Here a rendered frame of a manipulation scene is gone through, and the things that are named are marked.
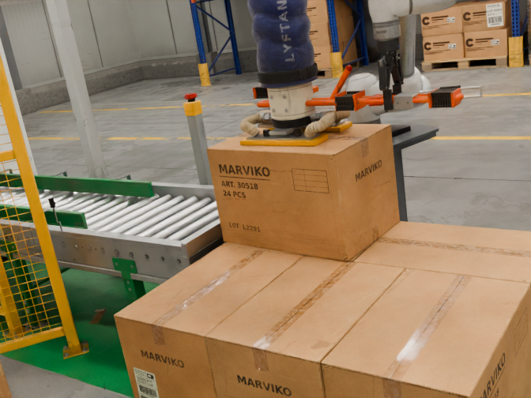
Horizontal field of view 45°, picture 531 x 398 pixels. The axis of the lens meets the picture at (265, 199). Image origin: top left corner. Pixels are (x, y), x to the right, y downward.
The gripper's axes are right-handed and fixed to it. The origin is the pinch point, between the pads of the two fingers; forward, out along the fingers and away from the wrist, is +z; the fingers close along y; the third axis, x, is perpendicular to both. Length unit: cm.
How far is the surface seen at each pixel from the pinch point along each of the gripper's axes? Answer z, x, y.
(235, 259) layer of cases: 53, -55, 33
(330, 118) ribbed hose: 5.0, -21.9, 6.3
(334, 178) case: 21.7, -12.8, 23.2
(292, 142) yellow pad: 11.7, -33.5, 15.4
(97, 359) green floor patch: 107, -135, 50
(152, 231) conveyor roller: 54, -115, 19
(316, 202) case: 31.4, -21.8, 22.8
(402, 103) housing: 1.0, 5.0, 3.5
